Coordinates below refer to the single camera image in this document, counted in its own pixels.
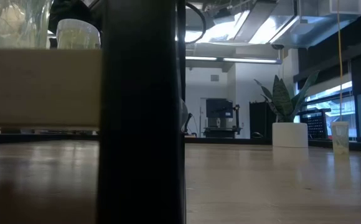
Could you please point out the black mesh chair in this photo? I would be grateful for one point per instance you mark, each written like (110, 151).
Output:
(317, 124)

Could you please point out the long ceiling tube light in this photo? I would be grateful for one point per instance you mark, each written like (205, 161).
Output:
(246, 59)

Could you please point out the black aluminium table frame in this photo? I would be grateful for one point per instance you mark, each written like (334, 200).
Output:
(43, 137)

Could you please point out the black dome-shaped object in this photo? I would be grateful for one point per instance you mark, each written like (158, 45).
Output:
(256, 135)

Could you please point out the black ceiling dome camera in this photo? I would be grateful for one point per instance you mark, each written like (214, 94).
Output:
(277, 46)

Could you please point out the bright ceiling light panel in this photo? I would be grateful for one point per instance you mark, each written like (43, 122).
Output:
(196, 36)

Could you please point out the black cabinet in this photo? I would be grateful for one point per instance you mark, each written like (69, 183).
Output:
(261, 119)

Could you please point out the black machine on stand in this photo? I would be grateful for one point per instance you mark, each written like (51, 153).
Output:
(219, 109)

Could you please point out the grey curved object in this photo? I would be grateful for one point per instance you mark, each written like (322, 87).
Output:
(185, 113)

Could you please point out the grey wall vent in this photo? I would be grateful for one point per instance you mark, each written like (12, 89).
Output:
(214, 78)

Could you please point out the snake plant in white pot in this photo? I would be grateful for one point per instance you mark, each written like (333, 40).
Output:
(289, 135)

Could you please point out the small yellow pill bottle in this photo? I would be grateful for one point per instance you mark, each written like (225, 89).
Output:
(340, 140)

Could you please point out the large silver ventilation duct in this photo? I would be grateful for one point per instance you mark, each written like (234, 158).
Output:
(308, 25)

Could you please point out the small white-capped pill bottle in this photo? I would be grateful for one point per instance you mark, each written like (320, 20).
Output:
(77, 34)

